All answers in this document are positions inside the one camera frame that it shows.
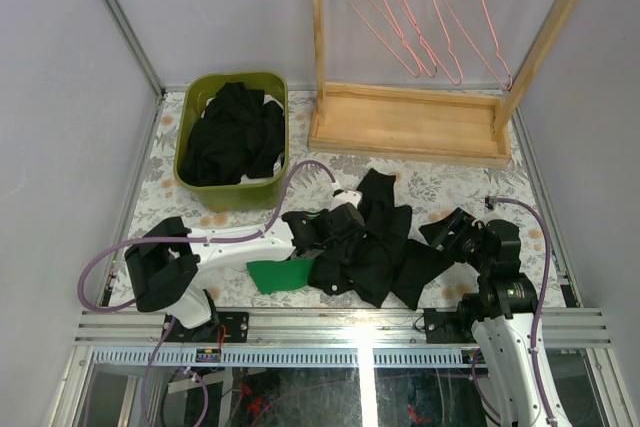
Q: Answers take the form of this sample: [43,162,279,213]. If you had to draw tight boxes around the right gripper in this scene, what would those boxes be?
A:
[417,207,492,273]

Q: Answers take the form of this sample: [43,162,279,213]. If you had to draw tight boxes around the white shirt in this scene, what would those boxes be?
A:
[204,91,287,186]

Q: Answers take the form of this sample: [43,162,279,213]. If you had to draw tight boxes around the pink hanger of black shirt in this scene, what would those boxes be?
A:
[404,0,464,86]

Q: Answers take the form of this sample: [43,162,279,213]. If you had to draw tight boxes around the pink hanger of white shirt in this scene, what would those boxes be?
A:
[346,0,439,78]

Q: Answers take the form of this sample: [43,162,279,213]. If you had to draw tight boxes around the pink wire hanger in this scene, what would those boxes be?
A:
[345,0,415,77]

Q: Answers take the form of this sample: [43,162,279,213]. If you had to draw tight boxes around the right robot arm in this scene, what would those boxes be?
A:
[420,208,570,426]

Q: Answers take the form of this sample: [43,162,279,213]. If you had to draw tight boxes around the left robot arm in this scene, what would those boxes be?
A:
[124,203,365,342]

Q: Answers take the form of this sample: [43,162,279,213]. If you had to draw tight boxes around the floral table mat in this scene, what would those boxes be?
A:
[107,91,566,308]

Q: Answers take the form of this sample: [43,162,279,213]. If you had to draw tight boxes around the green cloth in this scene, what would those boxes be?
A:
[247,259,313,295]

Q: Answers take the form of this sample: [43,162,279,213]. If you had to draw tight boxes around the wooden clothes rack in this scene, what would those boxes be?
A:
[309,0,578,168]

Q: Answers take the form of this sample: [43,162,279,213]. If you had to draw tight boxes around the olive green plastic basket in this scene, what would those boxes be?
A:
[174,71,289,211]

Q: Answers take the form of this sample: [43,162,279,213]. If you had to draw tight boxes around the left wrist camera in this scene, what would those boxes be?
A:
[330,189,363,210]

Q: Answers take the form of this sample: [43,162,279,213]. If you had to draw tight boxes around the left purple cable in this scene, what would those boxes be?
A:
[78,160,341,313]

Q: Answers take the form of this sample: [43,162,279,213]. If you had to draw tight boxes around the aluminium rail frame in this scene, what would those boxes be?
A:
[46,308,639,426]

